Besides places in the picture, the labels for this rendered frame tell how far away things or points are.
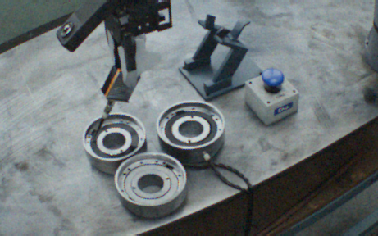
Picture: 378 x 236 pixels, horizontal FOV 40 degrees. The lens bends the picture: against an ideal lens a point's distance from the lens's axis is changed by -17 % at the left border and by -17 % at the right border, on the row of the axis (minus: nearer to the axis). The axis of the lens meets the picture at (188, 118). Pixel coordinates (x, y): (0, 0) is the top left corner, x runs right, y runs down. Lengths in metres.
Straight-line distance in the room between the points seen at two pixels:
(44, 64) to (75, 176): 0.33
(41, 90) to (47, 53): 0.12
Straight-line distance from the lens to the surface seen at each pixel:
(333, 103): 1.06
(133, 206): 0.86
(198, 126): 0.98
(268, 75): 0.99
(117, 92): 0.90
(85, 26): 0.79
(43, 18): 2.63
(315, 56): 1.17
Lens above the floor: 1.51
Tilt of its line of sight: 44 degrees down
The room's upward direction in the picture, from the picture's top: 4 degrees counter-clockwise
